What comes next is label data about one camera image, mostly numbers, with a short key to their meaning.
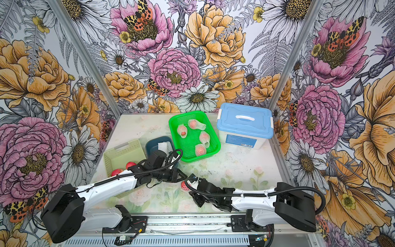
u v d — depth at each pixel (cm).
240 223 73
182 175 78
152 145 101
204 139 99
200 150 94
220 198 62
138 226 74
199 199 71
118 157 98
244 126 92
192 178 70
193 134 110
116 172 86
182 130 103
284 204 43
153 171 59
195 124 108
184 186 76
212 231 73
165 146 92
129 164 89
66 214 41
